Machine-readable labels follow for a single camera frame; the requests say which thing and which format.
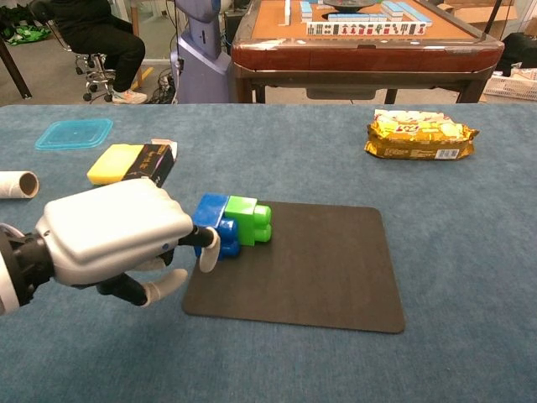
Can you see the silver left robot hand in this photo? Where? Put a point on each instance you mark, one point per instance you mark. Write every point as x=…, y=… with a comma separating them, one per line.
x=109, y=226

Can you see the blue toy block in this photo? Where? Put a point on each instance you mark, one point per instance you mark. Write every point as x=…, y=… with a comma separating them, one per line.
x=210, y=212

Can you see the green toy block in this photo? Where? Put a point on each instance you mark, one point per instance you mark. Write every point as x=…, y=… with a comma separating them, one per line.
x=245, y=218

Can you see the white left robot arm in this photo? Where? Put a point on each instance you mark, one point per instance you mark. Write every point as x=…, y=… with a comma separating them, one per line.
x=17, y=273

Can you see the black rectangular mat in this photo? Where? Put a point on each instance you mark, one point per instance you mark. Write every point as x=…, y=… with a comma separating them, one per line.
x=314, y=268

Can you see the yellow sponge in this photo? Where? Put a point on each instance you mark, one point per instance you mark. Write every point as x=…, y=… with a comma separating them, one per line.
x=111, y=165

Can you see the black carton with gold print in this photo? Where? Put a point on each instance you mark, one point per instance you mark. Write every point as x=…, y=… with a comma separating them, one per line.
x=151, y=165

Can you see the teal transparent plastic lid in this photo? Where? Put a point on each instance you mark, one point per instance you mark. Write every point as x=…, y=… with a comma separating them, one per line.
x=73, y=134

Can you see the white paper roll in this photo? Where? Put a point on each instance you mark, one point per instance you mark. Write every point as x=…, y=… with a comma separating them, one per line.
x=17, y=184

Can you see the white sneaker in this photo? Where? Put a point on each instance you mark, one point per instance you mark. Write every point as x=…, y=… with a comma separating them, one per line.
x=128, y=97

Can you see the chrome swivel stool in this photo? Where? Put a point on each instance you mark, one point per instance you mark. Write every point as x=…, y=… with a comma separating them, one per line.
x=94, y=75

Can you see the teal fabric table cover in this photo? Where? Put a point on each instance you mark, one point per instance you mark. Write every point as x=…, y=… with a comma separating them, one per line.
x=293, y=159

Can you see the blue-backed mahjong tile stack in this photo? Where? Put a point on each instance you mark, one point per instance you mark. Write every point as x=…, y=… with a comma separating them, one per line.
x=396, y=9
x=306, y=10
x=352, y=17

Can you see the brown mahjong table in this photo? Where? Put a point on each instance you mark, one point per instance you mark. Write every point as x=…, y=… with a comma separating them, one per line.
x=365, y=54

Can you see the gold snack packet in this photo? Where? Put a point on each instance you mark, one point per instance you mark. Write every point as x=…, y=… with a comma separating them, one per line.
x=419, y=140

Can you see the face-up mahjong tile row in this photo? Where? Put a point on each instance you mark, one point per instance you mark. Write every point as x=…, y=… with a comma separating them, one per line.
x=365, y=28

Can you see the white plastic basket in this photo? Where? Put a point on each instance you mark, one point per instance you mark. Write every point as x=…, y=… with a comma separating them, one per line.
x=512, y=88

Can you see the black bag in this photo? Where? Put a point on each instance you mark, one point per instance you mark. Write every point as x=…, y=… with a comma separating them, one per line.
x=520, y=52

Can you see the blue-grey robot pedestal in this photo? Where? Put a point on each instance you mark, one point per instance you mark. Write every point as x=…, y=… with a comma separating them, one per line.
x=199, y=59

